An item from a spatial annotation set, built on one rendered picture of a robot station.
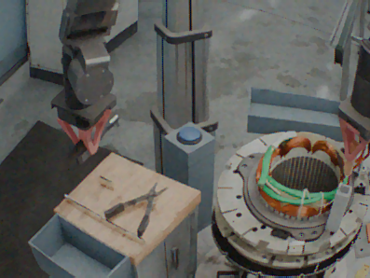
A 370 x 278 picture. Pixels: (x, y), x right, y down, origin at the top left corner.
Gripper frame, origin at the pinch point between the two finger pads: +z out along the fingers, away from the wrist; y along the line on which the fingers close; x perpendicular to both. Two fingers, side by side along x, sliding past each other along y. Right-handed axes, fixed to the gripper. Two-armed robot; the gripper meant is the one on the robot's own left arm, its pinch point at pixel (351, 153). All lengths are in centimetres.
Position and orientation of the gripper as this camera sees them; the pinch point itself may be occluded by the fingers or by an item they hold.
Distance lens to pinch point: 77.8
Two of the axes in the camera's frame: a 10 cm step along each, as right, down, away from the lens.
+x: -7.2, -4.9, 4.9
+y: 6.9, -4.1, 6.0
